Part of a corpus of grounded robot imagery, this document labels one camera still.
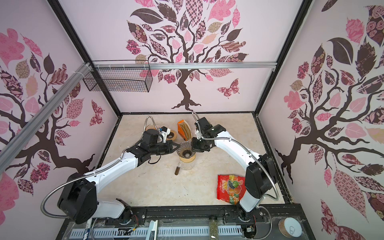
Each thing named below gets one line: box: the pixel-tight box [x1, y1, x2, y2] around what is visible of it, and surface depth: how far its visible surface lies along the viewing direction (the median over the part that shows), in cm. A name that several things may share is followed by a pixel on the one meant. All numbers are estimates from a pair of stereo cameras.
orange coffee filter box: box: [177, 119, 193, 141], surface depth 103 cm
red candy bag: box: [217, 174, 247, 205], surface depth 81 cm
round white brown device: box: [278, 217, 303, 238], surface depth 67 cm
